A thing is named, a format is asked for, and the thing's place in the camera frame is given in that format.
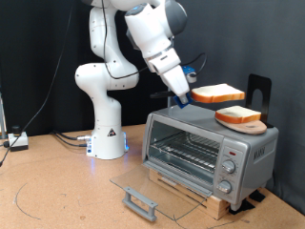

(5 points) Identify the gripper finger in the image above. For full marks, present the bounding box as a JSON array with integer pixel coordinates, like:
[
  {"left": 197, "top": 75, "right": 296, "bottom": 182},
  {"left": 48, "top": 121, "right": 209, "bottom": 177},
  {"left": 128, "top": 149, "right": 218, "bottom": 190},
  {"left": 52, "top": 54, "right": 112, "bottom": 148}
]
[{"left": 174, "top": 90, "right": 192, "bottom": 100}]

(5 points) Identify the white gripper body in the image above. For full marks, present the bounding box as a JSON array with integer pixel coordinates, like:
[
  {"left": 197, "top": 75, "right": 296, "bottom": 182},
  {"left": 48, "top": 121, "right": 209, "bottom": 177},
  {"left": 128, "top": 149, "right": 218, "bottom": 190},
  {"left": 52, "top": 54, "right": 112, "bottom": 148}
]
[{"left": 147, "top": 47, "right": 192, "bottom": 98}]

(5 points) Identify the spatula with blue grip block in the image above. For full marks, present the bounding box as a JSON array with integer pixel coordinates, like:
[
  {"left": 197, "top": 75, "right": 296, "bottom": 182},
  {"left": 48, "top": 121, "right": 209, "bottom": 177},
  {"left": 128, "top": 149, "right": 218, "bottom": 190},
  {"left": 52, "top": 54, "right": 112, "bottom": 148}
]
[{"left": 150, "top": 90, "right": 194, "bottom": 110}]

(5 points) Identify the white bread slice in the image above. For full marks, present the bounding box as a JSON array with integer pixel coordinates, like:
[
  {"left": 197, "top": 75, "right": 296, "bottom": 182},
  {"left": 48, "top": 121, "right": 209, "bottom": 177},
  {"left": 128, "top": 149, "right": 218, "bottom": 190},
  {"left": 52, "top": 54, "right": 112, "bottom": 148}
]
[
  {"left": 190, "top": 83, "right": 246, "bottom": 104},
  {"left": 214, "top": 105, "right": 262, "bottom": 125}
]

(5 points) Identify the glass oven door with handle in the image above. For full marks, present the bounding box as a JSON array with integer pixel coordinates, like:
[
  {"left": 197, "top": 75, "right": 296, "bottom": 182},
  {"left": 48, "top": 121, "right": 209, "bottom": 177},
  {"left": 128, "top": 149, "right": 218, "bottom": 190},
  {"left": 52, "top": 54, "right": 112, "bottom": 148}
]
[{"left": 110, "top": 160, "right": 214, "bottom": 222}]

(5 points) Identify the silver oven knob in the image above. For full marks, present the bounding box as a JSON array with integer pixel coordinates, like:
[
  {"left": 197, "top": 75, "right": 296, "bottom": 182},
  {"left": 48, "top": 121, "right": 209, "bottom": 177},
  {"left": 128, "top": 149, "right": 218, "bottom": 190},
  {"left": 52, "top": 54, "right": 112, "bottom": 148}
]
[
  {"left": 216, "top": 179, "right": 233, "bottom": 195},
  {"left": 221, "top": 158, "right": 237, "bottom": 175}
]

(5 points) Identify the silver toaster oven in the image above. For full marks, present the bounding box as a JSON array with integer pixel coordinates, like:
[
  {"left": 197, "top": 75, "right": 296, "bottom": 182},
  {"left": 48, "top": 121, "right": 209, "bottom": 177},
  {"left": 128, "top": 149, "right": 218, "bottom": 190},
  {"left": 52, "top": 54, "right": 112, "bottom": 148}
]
[{"left": 141, "top": 102, "right": 280, "bottom": 211}]

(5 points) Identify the black metal bookend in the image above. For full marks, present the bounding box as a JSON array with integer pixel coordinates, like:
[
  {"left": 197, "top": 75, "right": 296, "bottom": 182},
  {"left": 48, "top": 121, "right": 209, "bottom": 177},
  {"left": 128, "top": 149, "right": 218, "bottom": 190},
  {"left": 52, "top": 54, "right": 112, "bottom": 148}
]
[{"left": 246, "top": 73, "right": 276, "bottom": 129}]

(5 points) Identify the grey curtain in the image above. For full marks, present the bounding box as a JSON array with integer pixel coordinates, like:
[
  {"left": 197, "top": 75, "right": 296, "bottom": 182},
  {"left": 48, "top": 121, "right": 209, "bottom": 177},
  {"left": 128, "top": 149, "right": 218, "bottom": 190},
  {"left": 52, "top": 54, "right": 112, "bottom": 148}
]
[{"left": 173, "top": 0, "right": 305, "bottom": 216}]

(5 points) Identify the round wooden board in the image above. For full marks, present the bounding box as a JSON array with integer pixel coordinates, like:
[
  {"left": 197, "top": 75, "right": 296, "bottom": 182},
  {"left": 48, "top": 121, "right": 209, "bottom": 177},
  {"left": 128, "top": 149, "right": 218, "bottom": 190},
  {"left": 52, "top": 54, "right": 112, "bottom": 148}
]
[{"left": 215, "top": 117, "right": 269, "bottom": 135}]

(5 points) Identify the wooden slatted crate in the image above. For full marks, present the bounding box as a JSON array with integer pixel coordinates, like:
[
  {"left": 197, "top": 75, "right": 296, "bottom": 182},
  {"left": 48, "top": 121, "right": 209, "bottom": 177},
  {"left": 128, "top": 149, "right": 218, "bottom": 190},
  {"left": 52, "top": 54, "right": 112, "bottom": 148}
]
[{"left": 148, "top": 168, "right": 232, "bottom": 220}]

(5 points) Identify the black curtain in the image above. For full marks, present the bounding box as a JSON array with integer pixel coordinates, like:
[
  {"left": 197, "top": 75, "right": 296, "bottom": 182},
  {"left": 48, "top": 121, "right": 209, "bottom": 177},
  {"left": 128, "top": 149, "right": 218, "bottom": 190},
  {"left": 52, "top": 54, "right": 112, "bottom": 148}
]
[{"left": 0, "top": 0, "right": 173, "bottom": 137}]

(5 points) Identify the white box with black button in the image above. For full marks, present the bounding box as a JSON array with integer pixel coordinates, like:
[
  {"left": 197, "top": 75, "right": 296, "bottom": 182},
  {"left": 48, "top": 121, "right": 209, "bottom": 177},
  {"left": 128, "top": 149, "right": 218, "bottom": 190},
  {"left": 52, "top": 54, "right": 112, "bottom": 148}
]
[{"left": 8, "top": 125, "right": 30, "bottom": 152}]

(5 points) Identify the short metal pole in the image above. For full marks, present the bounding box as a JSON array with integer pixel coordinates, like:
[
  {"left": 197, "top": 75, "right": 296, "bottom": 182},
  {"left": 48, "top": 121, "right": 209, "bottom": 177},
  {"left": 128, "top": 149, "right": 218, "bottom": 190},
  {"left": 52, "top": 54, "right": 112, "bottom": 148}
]
[{"left": 0, "top": 92, "right": 7, "bottom": 139}]

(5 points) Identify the wire oven rack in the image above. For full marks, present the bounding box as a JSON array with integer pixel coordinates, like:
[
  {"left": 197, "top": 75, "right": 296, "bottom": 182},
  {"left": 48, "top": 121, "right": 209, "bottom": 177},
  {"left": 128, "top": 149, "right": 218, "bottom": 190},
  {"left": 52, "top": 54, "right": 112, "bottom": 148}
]
[{"left": 149, "top": 132, "right": 221, "bottom": 171}]

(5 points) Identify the black camera cable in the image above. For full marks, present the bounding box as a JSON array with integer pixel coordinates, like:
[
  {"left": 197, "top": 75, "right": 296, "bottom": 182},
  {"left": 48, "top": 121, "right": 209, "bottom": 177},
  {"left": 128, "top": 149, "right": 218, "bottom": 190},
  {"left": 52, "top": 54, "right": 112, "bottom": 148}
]
[{"left": 100, "top": 0, "right": 209, "bottom": 80}]

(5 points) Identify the black cable with silver plug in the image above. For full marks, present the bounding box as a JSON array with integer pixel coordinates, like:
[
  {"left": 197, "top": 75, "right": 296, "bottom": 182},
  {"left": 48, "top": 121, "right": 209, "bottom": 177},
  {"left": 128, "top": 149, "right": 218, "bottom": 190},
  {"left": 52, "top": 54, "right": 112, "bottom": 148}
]
[{"left": 51, "top": 130, "right": 93, "bottom": 141}]

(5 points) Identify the black hanging cable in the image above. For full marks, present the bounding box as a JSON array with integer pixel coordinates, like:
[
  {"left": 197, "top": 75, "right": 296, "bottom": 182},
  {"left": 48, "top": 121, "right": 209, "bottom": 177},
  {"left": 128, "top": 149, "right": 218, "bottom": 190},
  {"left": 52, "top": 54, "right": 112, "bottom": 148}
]
[{"left": 0, "top": 0, "right": 74, "bottom": 168}]

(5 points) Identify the black base cable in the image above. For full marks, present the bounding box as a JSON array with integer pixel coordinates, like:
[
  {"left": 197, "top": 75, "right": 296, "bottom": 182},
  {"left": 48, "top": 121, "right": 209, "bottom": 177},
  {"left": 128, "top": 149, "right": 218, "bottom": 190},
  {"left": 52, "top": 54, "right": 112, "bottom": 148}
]
[{"left": 53, "top": 133, "right": 90, "bottom": 148}]

